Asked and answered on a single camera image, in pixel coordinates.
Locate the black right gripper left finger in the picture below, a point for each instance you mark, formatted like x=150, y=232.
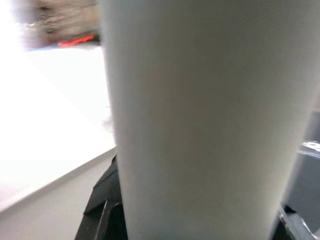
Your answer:
x=105, y=212

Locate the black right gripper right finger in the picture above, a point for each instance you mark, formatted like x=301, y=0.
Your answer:
x=292, y=227

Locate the white plastic table leg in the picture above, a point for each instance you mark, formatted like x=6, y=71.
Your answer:
x=200, y=112

